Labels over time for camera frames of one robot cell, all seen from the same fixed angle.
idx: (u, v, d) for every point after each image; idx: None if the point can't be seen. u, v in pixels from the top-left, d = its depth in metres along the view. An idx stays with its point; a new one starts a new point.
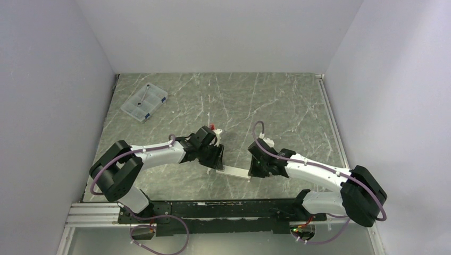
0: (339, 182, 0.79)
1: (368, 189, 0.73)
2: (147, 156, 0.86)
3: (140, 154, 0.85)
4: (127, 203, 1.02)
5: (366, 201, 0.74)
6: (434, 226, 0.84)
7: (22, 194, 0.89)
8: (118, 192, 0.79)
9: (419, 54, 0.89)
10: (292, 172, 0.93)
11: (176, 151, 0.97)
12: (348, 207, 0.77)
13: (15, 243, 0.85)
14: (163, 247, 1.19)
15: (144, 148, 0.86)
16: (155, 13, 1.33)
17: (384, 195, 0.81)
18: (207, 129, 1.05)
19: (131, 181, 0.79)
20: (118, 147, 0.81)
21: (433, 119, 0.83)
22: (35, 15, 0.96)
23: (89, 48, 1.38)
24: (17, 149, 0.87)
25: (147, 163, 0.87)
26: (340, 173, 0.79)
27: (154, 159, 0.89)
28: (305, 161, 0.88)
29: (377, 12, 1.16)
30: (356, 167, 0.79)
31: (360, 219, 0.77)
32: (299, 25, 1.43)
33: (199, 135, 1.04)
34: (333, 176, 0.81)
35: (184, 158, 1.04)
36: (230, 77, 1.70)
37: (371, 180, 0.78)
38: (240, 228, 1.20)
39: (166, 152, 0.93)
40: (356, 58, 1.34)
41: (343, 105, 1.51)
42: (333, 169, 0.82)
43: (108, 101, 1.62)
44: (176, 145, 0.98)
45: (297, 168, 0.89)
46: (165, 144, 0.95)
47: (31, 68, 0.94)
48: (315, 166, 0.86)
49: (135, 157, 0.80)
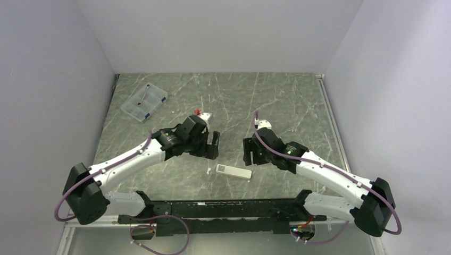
0: (359, 194, 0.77)
1: (388, 204, 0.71)
2: (109, 177, 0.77)
3: (100, 176, 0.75)
4: (123, 211, 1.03)
5: (381, 215, 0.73)
6: (434, 227, 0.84)
7: (23, 194, 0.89)
8: (92, 215, 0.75)
9: (420, 53, 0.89)
10: (302, 172, 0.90)
11: (151, 155, 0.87)
12: (360, 218, 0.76)
13: (15, 243, 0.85)
14: (163, 247, 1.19)
15: (103, 168, 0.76)
16: (155, 12, 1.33)
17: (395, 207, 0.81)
18: (194, 119, 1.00)
19: (100, 204, 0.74)
20: (75, 171, 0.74)
21: (433, 119, 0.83)
22: (34, 15, 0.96)
23: (89, 48, 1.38)
24: (17, 148, 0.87)
25: (114, 181, 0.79)
26: (361, 185, 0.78)
27: (124, 172, 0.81)
28: (321, 163, 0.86)
29: (377, 13, 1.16)
30: (376, 179, 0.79)
31: (368, 230, 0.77)
32: (299, 25, 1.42)
33: (186, 126, 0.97)
34: (352, 186, 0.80)
35: (169, 153, 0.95)
36: (230, 77, 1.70)
37: (389, 194, 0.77)
38: (240, 228, 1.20)
39: (136, 161, 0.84)
40: (356, 58, 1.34)
41: (343, 105, 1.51)
42: (353, 178, 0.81)
43: (108, 101, 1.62)
44: (149, 149, 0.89)
45: (311, 169, 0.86)
46: (133, 151, 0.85)
47: (31, 68, 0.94)
48: (332, 170, 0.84)
49: (95, 183, 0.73)
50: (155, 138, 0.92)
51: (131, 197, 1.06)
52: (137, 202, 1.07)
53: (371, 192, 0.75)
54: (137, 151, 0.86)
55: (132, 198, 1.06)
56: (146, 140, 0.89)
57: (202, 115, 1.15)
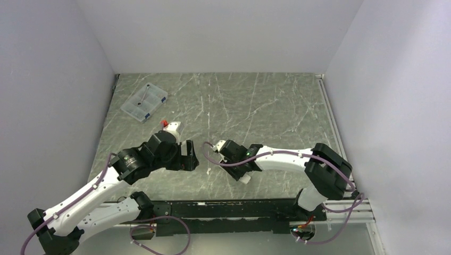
0: (302, 163, 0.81)
1: (331, 165, 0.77)
2: (61, 221, 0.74)
3: (53, 222, 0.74)
4: (117, 221, 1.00)
5: (331, 177, 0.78)
6: (434, 228, 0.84)
7: (22, 194, 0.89)
8: (66, 248, 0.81)
9: (419, 56, 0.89)
10: (262, 166, 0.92)
11: (107, 188, 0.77)
12: (317, 185, 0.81)
13: (14, 242, 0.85)
14: (163, 247, 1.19)
15: (54, 214, 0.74)
16: (154, 13, 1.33)
17: (349, 166, 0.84)
18: (160, 136, 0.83)
19: (64, 243, 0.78)
20: (32, 219, 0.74)
21: (433, 119, 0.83)
22: (35, 15, 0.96)
23: (89, 48, 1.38)
24: (17, 147, 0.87)
25: (72, 222, 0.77)
26: (302, 155, 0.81)
27: (82, 212, 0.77)
28: (270, 151, 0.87)
29: (376, 13, 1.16)
30: (317, 145, 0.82)
31: (331, 194, 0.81)
32: (299, 25, 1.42)
33: (151, 145, 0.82)
34: (297, 158, 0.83)
35: (131, 178, 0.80)
36: (230, 77, 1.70)
37: (332, 155, 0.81)
38: (240, 228, 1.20)
39: (91, 199, 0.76)
40: (356, 58, 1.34)
41: (343, 105, 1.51)
42: (295, 151, 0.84)
43: (108, 101, 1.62)
44: (106, 181, 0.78)
45: (265, 159, 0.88)
46: (88, 187, 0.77)
47: (32, 68, 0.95)
48: (280, 152, 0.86)
49: (49, 230, 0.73)
50: (113, 165, 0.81)
51: (119, 209, 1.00)
52: (128, 212, 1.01)
53: (312, 158, 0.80)
54: (91, 186, 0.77)
55: (120, 209, 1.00)
56: (102, 170, 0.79)
57: (169, 125, 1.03)
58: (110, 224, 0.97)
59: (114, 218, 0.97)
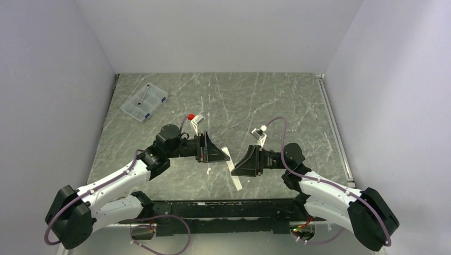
0: (347, 201, 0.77)
1: (376, 213, 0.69)
2: (97, 197, 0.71)
3: (88, 197, 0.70)
4: (122, 218, 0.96)
5: (372, 224, 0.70)
6: (434, 228, 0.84)
7: (22, 194, 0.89)
8: (77, 238, 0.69)
9: (420, 55, 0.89)
10: (306, 189, 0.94)
11: (138, 175, 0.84)
12: (356, 229, 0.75)
13: (15, 242, 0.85)
14: (163, 247, 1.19)
15: (91, 188, 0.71)
16: (155, 13, 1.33)
17: (398, 222, 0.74)
18: (164, 135, 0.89)
19: (86, 228, 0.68)
20: (61, 194, 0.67)
21: (434, 119, 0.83)
22: (34, 15, 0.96)
23: (89, 48, 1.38)
24: (17, 146, 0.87)
25: (101, 204, 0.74)
26: (350, 193, 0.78)
27: (111, 194, 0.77)
28: (318, 179, 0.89)
29: (377, 13, 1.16)
30: (367, 188, 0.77)
31: (367, 240, 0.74)
32: (299, 25, 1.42)
33: (158, 144, 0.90)
34: (342, 194, 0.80)
35: (153, 173, 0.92)
36: (230, 77, 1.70)
37: (383, 205, 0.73)
38: (240, 227, 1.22)
39: (124, 181, 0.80)
40: (357, 58, 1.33)
41: (343, 105, 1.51)
42: (343, 187, 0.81)
43: (108, 101, 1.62)
44: (136, 169, 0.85)
45: (310, 185, 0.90)
46: (120, 172, 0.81)
47: (31, 68, 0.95)
48: (326, 183, 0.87)
49: (84, 203, 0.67)
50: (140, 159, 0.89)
51: (124, 203, 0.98)
52: (133, 206, 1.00)
53: (359, 200, 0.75)
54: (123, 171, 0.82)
55: (125, 204, 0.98)
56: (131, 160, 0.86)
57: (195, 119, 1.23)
58: (115, 219, 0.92)
59: (122, 212, 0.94)
